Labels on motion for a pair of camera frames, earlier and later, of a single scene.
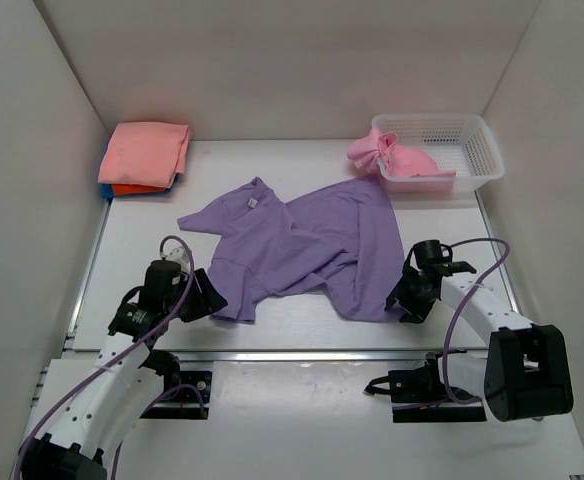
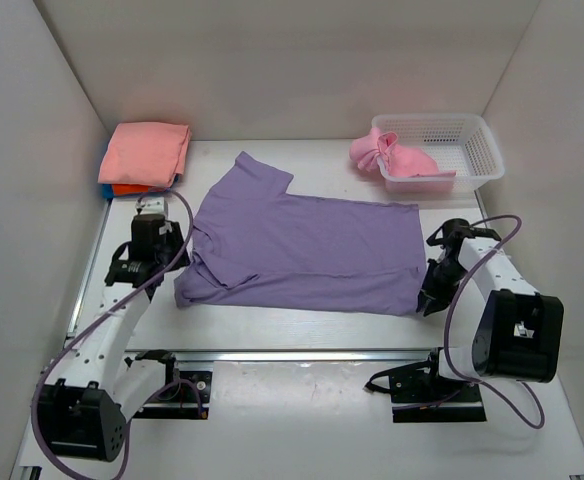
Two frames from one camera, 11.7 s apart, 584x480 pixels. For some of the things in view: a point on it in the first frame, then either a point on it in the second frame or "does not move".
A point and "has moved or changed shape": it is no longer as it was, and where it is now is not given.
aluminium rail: [325, 354] does not move
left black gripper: [208, 297] -> [176, 233]
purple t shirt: [342, 240] has moved or changed shape
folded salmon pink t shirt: [145, 153] does not move
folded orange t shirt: [131, 189] does not move
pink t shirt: [376, 148] does not move
